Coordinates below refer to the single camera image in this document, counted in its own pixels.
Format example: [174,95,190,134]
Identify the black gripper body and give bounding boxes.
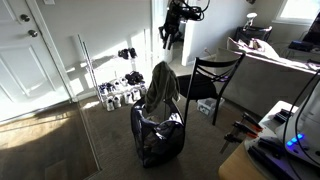
[163,0,184,36]

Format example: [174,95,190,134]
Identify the olive green towel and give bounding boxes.
[144,60,181,115]

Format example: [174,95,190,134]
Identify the black mesh laundry basket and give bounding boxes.
[130,94,187,169]

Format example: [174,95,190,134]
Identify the white closet door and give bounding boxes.
[151,0,177,70]

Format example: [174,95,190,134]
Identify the black shoes pair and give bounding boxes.
[117,47,138,60]

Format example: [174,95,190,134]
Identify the black sandals pile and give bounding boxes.
[124,70,146,86]

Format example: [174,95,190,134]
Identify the black metal chair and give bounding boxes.
[169,52,247,127]

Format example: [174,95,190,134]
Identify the clear plastic storage box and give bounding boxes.
[196,97,226,117]

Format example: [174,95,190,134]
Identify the white desk lamp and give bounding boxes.
[245,12,259,30]

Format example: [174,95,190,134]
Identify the black background chair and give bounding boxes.
[234,25,273,45]

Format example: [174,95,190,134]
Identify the grey couch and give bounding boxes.
[215,38,320,118]

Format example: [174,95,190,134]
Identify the bright window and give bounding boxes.
[272,0,320,26]

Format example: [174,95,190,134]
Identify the round metal door knob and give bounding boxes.
[27,28,39,39]

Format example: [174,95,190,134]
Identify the black flat box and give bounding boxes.
[287,39,315,53]

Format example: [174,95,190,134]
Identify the small black device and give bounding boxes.
[272,108,295,125]

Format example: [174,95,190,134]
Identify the white panel entry door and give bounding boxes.
[0,0,74,123]

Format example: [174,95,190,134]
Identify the metal deadbolt lock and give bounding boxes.
[19,13,31,23]

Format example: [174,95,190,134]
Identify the black tool bars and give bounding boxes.
[247,136,288,174]

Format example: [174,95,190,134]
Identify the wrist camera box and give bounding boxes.
[181,5,205,22]

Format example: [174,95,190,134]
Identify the wire shoe rack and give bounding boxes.
[77,28,162,105]

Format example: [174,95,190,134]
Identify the orange handled bar clamp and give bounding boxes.
[241,111,265,133]
[219,120,260,155]

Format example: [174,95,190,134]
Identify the black base cable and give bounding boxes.
[283,68,320,158]

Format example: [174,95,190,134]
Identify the round robot base plate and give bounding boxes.
[244,134,320,180]

